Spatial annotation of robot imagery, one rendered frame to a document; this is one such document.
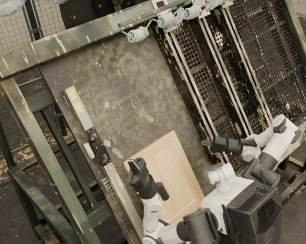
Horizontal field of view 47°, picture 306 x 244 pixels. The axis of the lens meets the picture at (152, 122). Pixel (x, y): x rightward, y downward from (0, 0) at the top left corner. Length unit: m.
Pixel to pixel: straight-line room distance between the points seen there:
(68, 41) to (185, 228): 1.00
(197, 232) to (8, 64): 1.06
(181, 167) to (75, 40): 0.92
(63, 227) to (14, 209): 1.41
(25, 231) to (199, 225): 2.21
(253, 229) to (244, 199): 0.13
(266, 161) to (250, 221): 0.37
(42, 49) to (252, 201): 1.13
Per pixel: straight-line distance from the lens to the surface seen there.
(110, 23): 1.86
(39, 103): 1.78
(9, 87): 1.67
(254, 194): 1.57
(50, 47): 1.70
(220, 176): 1.58
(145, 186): 1.43
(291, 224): 3.32
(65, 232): 2.29
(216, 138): 1.93
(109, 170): 1.80
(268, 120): 2.51
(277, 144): 1.79
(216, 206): 1.56
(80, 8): 2.35
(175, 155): 2.03
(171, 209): 2.04
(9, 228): 3.54
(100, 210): 1.88
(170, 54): 2.07
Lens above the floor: 2.55
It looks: 36 degrees down
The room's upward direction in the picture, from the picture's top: 5 degrees counter-clockwise
